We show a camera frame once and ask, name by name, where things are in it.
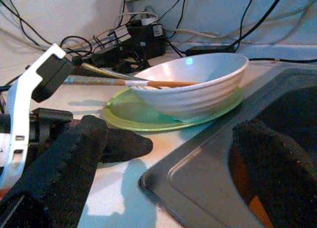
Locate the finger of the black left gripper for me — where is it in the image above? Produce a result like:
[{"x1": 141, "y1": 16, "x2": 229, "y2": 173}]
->
[{"x1": 101, "y1": 128, "x2": 154, "y2": 164}]

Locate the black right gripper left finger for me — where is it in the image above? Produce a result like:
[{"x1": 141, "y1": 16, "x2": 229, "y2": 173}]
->
[{"x1": 0, "y1": 115, "x2": 109, "y2": 228}]

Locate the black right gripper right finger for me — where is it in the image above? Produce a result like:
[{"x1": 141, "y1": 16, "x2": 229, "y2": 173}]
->
[{"x1": 228, "y1": 119, "x2": 317, "y2": 228}]

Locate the green plate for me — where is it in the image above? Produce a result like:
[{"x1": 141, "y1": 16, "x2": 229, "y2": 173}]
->
[{"x1": 102, "y1": 86, "x2": 245, "y2": 133}]

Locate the wooden chopstick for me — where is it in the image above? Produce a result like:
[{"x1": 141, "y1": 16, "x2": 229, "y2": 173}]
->
[
  {"x1": 63, "y1": 76, "x2": 200, "y2": 88},
  {"x1": 80, "y1": 62, "x2": 136, "y2": 80}
]

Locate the white ribbed bowl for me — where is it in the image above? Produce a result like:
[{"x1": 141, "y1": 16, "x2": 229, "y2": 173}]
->
[{"x1": 128, "y1": 52, "x2": 250, "y2": 122}]

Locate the stainless steel sink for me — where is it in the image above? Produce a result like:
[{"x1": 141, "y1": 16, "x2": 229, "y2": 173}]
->
[{"x1": 138, "y1": 62, "x2": 317, "y2": 228}]

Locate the black power adapter pile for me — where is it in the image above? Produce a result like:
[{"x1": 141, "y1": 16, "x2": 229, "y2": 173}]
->
[{"x1": 71, "y1": 19, "x2": 168, "y2": 74}]

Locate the slim black power adapter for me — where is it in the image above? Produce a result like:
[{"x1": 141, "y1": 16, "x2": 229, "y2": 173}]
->
[{"x1": 185, "y1": 44, "x2": 236, "y2": 57}]

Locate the black counter cable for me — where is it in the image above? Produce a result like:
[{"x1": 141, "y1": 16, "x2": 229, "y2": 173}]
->
[{"x1": 248, "y1": 57, "x2": 317, "y2": 64}]

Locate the white wall cable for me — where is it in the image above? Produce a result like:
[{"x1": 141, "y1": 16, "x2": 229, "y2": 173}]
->
[{"x1": 165, "y1": 0, "x2": 317, "y2": 45}]

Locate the thin black wall cable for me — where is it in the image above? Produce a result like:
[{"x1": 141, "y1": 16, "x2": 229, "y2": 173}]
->
[{"x1": 236, "y1": 0, "x2": 255, "y2": 45}]

